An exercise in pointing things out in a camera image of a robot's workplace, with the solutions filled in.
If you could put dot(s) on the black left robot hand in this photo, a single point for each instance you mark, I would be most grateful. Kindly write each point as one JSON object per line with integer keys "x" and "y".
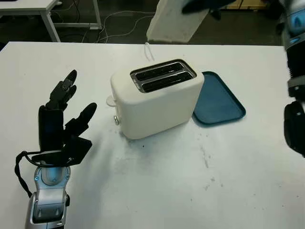
{"x": 50, "y": 128}

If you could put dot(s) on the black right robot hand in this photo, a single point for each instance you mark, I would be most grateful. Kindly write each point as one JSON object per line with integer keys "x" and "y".
{"x": 205, "y": 6}

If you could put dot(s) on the slice of white bread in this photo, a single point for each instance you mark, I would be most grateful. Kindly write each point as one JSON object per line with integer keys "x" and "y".
{"x": 174, "y": 26}

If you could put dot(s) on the white toaster lever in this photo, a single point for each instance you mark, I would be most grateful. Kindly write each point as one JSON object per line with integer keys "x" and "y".
{"x": 110, "y": 100}

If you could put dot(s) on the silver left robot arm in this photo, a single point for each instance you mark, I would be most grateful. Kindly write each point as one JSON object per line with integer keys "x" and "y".
{"x": 47, "y": 198}

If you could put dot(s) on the silver toaster dial knob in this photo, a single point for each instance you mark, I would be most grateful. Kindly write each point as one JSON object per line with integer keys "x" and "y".
{"x": 116, "y": 120}

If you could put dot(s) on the blue plastic tray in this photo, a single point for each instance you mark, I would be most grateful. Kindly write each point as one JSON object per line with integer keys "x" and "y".
{"x": 216, "y": 100}

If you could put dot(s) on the white two-slot toaster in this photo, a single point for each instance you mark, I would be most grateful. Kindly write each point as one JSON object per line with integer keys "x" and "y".
{"x": 157, "y": 112}

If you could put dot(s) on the white office desk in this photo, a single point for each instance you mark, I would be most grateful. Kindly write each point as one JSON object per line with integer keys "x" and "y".
{"x": 45, "y": 8}

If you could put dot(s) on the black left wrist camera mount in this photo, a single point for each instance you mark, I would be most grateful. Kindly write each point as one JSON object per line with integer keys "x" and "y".
{"x": 76, "y": 148}

